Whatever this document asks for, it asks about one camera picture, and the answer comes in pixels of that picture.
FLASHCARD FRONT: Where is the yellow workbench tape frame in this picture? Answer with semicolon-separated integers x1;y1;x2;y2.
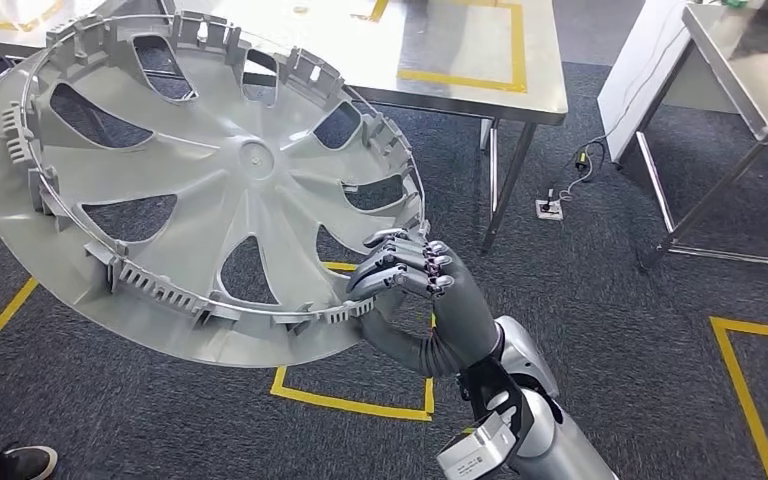
350;0;530;94
0;0;66;33

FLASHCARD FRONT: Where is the white desk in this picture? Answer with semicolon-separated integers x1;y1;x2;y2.
597;0;768;191

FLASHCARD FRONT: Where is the floor socket with plugs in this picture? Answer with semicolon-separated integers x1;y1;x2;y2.
534;197;565;222

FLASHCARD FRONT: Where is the thin black power cable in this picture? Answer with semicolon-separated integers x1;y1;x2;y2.
541;26;690;212

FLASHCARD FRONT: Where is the person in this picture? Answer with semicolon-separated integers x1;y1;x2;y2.
0;445;59;480

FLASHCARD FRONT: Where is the silver plastic wheel hubcap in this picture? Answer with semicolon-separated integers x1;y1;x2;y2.
0;11;430;369

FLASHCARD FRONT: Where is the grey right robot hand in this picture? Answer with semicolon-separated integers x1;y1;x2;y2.
346;228;505;379

